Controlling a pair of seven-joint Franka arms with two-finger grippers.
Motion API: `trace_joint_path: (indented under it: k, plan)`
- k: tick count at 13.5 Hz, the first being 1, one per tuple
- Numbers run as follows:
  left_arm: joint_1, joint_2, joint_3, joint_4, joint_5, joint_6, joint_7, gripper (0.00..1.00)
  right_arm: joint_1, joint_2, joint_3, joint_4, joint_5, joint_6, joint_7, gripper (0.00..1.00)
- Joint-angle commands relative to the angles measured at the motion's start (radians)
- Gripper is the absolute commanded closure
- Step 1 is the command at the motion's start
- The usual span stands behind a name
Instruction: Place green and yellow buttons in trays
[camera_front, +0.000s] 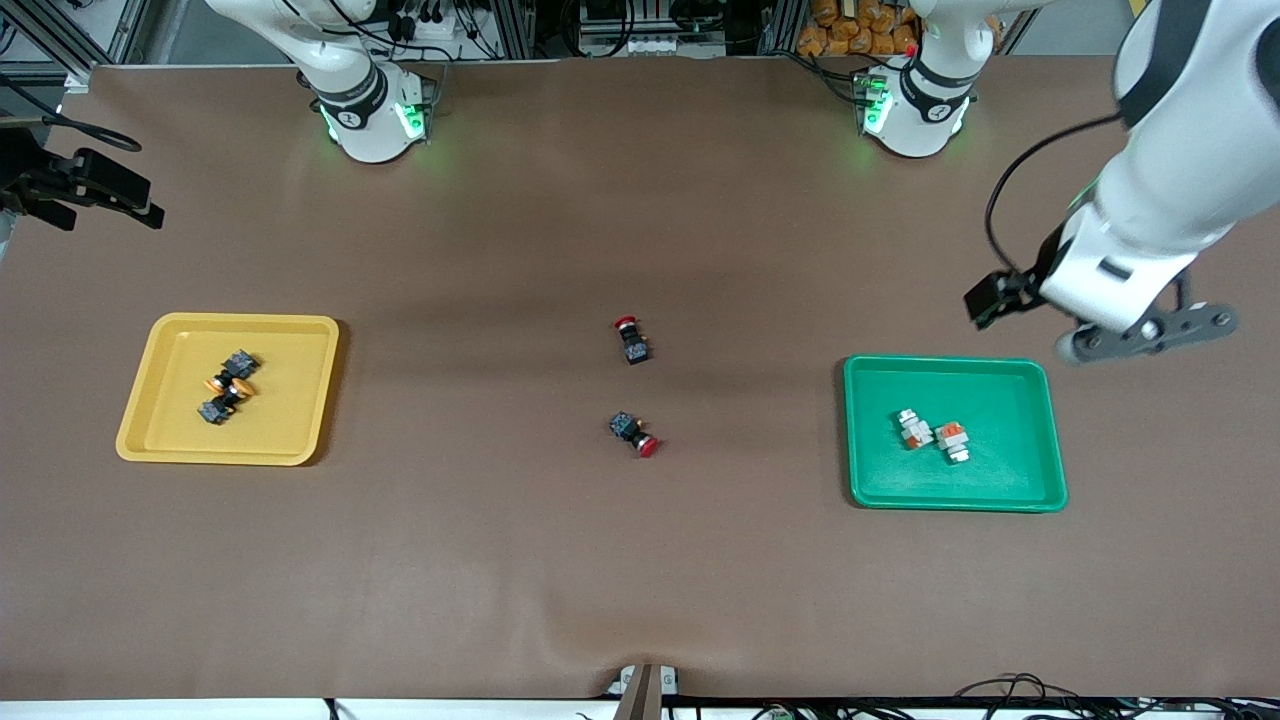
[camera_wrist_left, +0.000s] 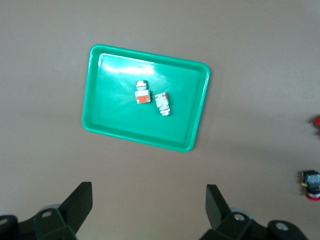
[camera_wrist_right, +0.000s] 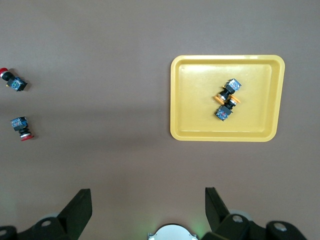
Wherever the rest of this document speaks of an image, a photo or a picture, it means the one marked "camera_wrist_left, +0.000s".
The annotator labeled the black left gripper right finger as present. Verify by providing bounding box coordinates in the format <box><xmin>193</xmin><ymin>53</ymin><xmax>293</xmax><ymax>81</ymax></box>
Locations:
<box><xmin>199</xmin><ymin>184</ymin><xmax>310</xmax><ymax>240</ymax></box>

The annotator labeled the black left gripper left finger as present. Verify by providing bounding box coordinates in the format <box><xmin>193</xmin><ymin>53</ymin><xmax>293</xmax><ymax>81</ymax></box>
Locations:
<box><xmin>0</xmin><ymin>181</ymin><xmax>93</xmax><ymax>240</ymax></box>

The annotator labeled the white switch component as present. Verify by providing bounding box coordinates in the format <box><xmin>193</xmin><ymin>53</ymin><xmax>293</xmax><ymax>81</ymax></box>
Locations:
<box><xmin>154</xmin><ymin>91</ymin><xmax>172</xmax><ymax>117</ymax></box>

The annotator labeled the green push button switch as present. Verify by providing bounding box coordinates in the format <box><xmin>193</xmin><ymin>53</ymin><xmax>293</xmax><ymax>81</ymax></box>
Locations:
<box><xmin>134</xmin><ymin>79</ymin><xmax>153</xmax><ymax>105</ymax></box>

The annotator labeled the green plastic tray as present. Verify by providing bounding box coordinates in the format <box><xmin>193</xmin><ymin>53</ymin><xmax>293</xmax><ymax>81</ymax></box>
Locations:
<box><xmin>81</xmin><ymin>43</ymin><xmax>211</xmax><ymax>153</ymax></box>

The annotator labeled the brown table mat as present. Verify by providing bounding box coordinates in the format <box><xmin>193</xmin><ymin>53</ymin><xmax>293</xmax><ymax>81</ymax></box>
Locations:
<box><xmin>0</xmin><ymin>0</ymin><xmax>320</xmax><ymax>240</ymax></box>

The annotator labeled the red push button switch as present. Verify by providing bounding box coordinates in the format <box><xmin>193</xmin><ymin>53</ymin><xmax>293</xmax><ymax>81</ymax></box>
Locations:
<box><xmin>309</xmin><ymin>114</ymin><xmax>320</xmax><ymax>135</ymax></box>
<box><xmin>300</xmin><ymin>169</ymin><xmax>320</xmax><ymax>201</ymax></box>

